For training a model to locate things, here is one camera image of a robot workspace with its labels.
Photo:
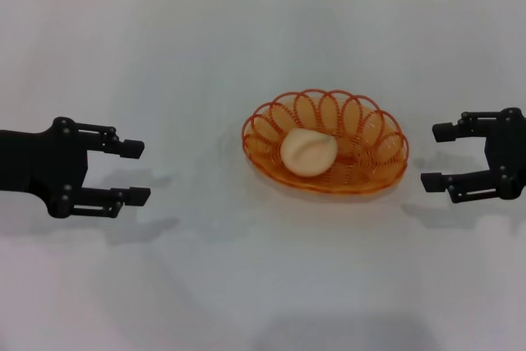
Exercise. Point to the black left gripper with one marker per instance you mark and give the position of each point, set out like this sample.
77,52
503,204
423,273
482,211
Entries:
37,162

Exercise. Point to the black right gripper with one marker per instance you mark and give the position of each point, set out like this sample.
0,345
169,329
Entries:
509,153

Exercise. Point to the orange woven plastic basket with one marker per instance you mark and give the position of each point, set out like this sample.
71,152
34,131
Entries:
365,162

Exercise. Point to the pale peach bun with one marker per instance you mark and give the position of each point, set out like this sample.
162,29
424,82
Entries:
308,153

